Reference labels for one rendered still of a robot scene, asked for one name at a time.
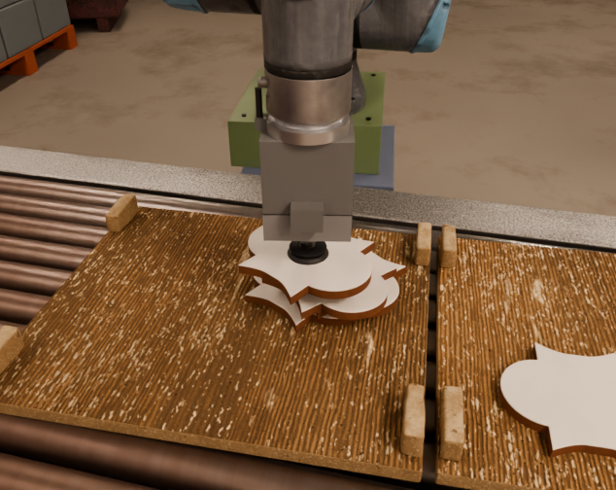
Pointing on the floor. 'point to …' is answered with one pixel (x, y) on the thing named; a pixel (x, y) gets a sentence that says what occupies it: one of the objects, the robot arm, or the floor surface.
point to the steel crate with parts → (105, 11)
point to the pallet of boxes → (21, 34)
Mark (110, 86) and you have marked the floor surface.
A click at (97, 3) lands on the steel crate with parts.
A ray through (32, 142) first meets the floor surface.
